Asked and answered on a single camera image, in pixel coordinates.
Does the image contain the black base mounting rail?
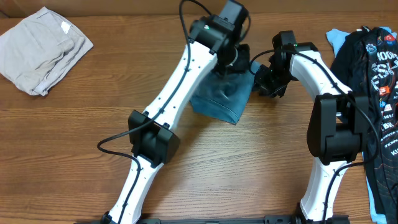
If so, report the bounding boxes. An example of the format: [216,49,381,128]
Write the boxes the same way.
[75,215,350,224]

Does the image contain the black printed jersey shirt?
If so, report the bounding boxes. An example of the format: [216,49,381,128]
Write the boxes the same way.
[330,26,398,224]

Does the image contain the light blue t-shirt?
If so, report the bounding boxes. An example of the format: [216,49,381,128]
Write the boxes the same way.
[325,27,393,224]

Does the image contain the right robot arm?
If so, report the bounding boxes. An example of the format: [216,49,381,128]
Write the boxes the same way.
[254,30,371,223]

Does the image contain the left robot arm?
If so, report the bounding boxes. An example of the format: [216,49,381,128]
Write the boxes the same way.
[97,1,249,224]

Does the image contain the light blue denim jeans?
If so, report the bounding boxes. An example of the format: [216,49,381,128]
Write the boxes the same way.
[190,65,254,124]

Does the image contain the folded beige trousers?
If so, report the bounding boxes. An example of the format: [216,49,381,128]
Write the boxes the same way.
[1,7,93,96]

